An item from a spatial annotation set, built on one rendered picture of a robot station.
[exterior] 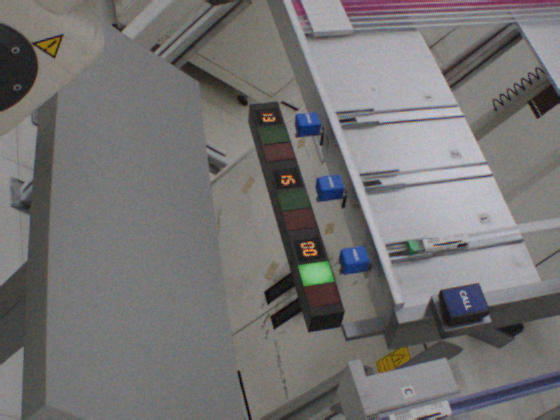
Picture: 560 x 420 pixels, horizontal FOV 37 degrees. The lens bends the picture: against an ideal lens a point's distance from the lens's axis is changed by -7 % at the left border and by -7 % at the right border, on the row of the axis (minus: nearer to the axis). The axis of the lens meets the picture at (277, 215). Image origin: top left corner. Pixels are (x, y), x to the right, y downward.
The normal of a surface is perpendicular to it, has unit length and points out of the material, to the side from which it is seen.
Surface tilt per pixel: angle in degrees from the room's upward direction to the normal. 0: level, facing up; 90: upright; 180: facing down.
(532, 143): 90
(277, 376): 90
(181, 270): 0
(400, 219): 43
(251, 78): 90
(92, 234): 0
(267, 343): 90
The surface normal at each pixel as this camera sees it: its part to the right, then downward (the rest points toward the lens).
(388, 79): 0.07, -0.62
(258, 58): 0.22, 0.77
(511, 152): -0.66, -0.33
